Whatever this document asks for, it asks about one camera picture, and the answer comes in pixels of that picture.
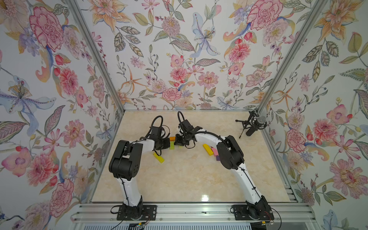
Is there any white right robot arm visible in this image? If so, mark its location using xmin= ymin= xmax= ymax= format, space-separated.
xmin=175 ymin=120 xmax=274 ymax=220

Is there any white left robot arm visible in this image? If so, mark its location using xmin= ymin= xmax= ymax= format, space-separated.
xmin=109 ymin=126 xmax=170 ymax=219

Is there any yellow green block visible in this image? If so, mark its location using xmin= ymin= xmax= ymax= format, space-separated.
xmin=153 ymin=153 xmax=164 ymax=163

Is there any yellow long block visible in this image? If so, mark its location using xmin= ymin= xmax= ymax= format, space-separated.
xmin=203 ymin=144 xmax=214 ymax=156

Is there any light pink block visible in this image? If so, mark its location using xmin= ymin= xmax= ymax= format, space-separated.
xmin=211 ymin=148 xmax=219 ymax=156

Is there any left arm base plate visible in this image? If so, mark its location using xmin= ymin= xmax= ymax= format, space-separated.
xmin=117 ymin=205 xmax=157 ymax=221

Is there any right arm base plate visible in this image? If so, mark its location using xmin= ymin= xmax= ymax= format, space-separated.
xmin=230 ymin=205 xmax=275 ymax=222

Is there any aluminium frame rail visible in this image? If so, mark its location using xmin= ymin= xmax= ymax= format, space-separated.
xmin=71 ymin=202 xmax=316 ymax=223

